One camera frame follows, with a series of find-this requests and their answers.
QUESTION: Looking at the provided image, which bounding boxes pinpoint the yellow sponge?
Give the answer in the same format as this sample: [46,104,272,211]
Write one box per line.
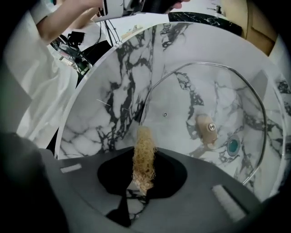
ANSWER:
[131,126,158,196]

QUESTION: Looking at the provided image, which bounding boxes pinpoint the teal sink drain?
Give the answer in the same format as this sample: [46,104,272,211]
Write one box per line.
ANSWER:
[226,134,241,157]

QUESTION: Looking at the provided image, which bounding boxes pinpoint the person in white shirt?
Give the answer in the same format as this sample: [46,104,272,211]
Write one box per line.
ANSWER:
[4,0,107,150]

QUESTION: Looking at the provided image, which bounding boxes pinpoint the white marble sink cabinet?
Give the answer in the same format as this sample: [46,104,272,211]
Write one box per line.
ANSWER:
[54,21,291,220]

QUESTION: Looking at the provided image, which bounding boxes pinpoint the person's left hand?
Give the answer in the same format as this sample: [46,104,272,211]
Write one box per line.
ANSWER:
[168,0,191,10]

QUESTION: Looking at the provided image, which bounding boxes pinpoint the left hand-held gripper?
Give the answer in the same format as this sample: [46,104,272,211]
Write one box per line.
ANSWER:
[100,0,182,18]

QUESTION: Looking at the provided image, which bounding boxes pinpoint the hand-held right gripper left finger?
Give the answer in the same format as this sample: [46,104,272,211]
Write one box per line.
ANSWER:
[97,147,137,228]

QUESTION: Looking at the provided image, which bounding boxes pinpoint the person's left forearm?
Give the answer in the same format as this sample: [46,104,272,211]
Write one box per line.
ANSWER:
[37,0,107,46]

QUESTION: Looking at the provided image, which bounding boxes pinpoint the black marbled vanity desk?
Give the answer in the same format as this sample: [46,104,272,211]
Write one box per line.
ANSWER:
[167,11,243,37]

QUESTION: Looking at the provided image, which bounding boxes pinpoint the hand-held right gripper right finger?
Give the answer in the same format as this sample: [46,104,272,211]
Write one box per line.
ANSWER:
[145,147,188,199]

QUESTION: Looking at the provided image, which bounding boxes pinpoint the round glass lid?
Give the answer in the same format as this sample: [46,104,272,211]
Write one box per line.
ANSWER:
[140,61,267,185]

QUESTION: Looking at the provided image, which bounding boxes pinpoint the large open cardboard box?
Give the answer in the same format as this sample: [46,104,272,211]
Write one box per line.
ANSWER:
[221,0,284,58]

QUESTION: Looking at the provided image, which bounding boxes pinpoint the person's black trousers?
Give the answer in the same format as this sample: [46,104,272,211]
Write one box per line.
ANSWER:
[79,40,115,66]

